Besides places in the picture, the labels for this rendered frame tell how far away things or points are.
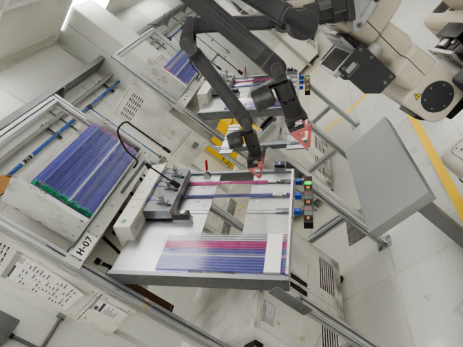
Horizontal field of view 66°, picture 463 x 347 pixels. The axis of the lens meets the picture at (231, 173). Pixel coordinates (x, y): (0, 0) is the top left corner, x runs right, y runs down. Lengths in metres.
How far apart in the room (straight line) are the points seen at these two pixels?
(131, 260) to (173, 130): 1.41
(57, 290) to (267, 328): 0.91
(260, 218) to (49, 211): 0.86
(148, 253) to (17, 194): 0.56
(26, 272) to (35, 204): 0.31
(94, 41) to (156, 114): 2.39
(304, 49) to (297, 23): 5.02
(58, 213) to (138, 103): 1.39
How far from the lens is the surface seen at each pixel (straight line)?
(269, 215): 1.57
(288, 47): 6.00
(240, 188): 2.90
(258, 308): 1.63
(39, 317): 3.00
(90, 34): 4.96
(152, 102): 2.69
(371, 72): 1.23
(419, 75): 1.32
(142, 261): 1.53
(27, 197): 1.59
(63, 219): 1.58
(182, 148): 2.80
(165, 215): 1.65
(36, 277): 1.75
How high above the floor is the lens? 1.39
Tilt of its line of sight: 14 degrees down
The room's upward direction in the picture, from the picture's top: 54 degrees counter-clockwise
